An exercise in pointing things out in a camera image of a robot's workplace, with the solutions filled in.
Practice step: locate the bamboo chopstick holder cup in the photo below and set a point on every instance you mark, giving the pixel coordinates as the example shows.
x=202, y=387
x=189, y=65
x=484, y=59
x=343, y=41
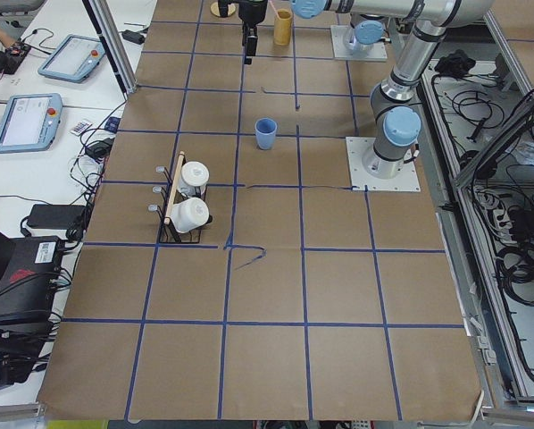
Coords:
x=283, y=21

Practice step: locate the white mug near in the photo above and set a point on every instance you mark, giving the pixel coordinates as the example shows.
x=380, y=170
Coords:
x=190, y=214

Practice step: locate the white mug far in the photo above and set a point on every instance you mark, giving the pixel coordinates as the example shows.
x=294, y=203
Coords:
x=193, y=179

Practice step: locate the white mug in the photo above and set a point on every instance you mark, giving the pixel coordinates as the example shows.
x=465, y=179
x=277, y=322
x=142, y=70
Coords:
x=193, y=179
x=190, y=214

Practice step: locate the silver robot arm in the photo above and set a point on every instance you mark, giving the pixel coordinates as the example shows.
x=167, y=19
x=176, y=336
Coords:
x=398, y=125
x=365, y=33

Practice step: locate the teach pendant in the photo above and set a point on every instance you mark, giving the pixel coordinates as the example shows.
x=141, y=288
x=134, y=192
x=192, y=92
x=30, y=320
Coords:
x=74, y=59
x=30, y=122

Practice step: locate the black power adapter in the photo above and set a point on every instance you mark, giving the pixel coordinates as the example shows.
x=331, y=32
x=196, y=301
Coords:
x=54, y=217

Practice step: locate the black computer box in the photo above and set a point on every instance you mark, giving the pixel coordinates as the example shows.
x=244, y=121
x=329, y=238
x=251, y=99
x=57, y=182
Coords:
x=28, y=269

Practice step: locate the black wire mug rack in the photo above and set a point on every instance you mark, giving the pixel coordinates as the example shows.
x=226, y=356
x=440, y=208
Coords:
x=170, y=196

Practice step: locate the aluminium frame post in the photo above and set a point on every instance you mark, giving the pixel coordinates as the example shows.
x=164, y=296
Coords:
x=102, y=20

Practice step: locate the wooden cup tree stand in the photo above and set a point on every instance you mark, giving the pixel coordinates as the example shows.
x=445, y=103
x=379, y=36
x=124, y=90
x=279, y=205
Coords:
x=222, y=9

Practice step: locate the teach pendant near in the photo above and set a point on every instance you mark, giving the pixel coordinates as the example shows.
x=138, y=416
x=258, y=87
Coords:
x=30, y=122

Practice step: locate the light blue plastic cup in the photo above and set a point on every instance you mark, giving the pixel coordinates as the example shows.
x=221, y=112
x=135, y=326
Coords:
x=265, y=130

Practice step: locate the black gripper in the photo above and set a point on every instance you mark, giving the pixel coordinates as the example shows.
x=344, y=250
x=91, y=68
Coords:
x=252, y=12

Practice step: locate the teach pendant far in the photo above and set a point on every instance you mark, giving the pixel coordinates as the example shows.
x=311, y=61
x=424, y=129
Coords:
x=74, y=59

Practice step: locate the small remote control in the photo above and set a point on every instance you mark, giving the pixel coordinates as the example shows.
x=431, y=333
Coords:
x=82, y=126

